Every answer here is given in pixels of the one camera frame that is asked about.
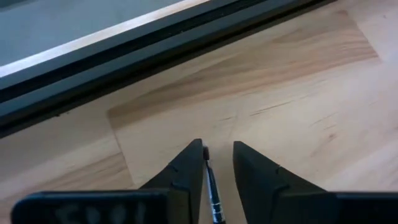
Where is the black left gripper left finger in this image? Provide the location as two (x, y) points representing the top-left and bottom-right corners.
(10, 138), (205, 224)

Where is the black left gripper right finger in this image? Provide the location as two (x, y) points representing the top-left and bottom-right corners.
(232, 140), (398, 224)

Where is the dark pen with silver end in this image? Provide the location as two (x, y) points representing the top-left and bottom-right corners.
(202, 145), (226, 224)

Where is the black table frame rail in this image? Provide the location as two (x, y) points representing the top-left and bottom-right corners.
(0, 0), (338, 139)

